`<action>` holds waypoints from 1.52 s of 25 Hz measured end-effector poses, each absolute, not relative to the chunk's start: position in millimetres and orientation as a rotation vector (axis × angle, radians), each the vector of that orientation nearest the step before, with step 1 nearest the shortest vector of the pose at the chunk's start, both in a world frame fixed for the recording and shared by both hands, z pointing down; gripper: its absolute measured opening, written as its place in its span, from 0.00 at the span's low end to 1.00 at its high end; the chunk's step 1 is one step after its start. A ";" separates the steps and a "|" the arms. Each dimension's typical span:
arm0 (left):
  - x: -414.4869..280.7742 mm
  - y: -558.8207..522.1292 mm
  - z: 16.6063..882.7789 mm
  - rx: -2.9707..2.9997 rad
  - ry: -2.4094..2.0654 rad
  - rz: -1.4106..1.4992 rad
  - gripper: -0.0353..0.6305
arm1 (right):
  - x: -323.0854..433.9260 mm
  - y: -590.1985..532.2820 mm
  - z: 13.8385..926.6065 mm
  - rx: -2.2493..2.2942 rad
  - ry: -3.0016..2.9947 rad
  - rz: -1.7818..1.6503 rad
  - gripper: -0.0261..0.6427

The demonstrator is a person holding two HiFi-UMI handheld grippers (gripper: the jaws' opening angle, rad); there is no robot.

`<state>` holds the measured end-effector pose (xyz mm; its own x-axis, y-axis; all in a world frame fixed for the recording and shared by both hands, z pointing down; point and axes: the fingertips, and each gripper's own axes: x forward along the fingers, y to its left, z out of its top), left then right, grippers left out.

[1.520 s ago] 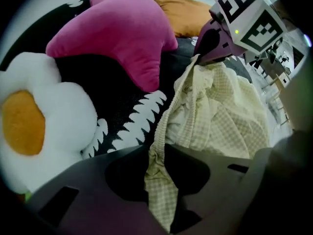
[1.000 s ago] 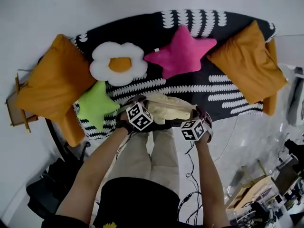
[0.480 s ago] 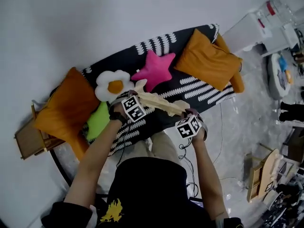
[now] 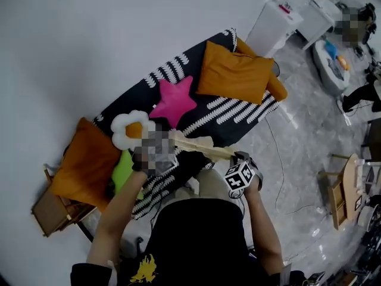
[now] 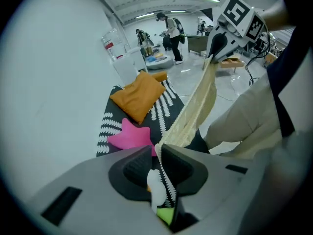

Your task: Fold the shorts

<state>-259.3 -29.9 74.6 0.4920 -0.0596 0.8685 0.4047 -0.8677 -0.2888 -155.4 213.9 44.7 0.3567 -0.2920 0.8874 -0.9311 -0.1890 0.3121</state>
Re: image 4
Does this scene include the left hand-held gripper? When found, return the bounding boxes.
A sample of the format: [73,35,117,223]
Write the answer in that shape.
[139,129,180,177]

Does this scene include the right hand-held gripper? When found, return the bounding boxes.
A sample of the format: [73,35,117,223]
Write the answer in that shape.
[223,151,264,195]

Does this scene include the cream cloth garment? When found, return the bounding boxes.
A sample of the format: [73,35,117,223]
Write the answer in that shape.
[171,129,239,162]

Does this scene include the person's left forearm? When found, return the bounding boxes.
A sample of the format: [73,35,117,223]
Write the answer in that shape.
[86,168,148,268]

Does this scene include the person's right forearm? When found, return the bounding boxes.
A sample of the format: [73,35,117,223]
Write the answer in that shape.
[243,185,284,276]

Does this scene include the person's left hand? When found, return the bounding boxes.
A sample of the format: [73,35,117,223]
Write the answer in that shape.
[132,150,149,172]

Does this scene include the white flower pillow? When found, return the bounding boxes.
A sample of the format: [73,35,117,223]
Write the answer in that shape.
[111,109,157,151]

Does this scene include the green star pillow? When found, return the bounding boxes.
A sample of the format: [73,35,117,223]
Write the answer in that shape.
[111,150,143,199]

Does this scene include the person's beige trousers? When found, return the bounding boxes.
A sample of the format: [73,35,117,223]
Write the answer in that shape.
[175,168,239,208]

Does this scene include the pink star pillow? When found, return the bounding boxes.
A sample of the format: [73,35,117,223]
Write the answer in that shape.
[148,76,198,129]

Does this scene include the black white patterned sofa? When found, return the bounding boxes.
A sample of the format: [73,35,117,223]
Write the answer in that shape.
[92,27,282,220]

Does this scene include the orange square cushion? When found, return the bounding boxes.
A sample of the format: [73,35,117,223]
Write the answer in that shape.
[49,117,123,213]
[195,40,274,105]

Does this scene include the orange bolster cushion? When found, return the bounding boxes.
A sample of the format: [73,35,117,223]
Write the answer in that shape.
[236,37,289,101]

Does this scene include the person's black shirt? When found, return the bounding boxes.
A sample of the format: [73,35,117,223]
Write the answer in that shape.
[70,198,298,286]

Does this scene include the wooden table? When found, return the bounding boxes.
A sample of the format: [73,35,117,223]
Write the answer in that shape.
[318,152,368,231]

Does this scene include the white pet bed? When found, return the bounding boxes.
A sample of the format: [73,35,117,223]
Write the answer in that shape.
[312,39,352,97]

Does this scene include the wooden shelf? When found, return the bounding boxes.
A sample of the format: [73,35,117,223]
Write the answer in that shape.
[31,162,98,238]

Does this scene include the white water dispenser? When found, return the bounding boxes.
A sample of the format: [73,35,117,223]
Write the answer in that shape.
[246,0,304,58]

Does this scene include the white cabinet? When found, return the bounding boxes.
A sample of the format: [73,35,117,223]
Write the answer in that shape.
[297,0,343,50]

